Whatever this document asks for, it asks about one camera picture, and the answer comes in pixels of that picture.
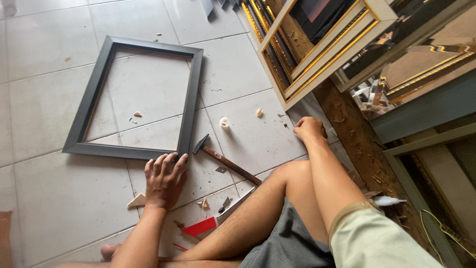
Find person's left hand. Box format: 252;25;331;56
144;152;189;210

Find person's right hand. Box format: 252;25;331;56
293;116;328;144

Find brown wooden plank with shavings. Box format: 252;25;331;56
312;80;441;257

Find person's legs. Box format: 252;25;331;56
56;160;329;268

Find white metal ruler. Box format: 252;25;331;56
216;186;256;219

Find stack of dark gold mouldings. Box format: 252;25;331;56
241;0;298;90

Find grey shorts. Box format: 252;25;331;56
238;197;337;268

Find white glue bottle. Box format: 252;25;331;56
373;196;408;207

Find grey-green wooden table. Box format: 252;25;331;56
370;69;476;268

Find pale green shirt sleeve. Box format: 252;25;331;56
328;200;445;268

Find red flat card piece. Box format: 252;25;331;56
181;217;218;237

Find grey metal strips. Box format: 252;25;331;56
200;0;242;17

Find large triangular wood offcut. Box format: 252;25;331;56
126;192;147;208

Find brown cardboard piece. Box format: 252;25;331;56
0;211;14;268

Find hammer with brown wooden handle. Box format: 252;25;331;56
192;134;263;186

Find white picture frame gold trim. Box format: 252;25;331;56
243;0;399;112

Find black rectangular picture frame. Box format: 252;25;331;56
62;35;204;161

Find brown picture frame gold trim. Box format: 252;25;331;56
331;0;476;105

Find yellow-green cable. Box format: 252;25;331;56
420;209;476;266

